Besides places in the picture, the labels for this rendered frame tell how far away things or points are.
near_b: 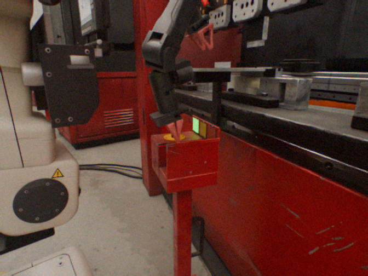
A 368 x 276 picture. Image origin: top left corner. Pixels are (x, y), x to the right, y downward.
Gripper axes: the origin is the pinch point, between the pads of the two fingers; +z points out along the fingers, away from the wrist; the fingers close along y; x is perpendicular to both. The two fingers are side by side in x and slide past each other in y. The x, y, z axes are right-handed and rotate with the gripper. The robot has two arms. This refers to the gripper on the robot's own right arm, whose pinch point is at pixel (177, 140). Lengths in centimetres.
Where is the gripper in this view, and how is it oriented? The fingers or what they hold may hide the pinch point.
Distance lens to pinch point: 66.5
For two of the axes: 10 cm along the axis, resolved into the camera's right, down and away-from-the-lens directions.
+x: -3.5, -2.6, 9.0
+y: 9.1, -3.4, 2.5
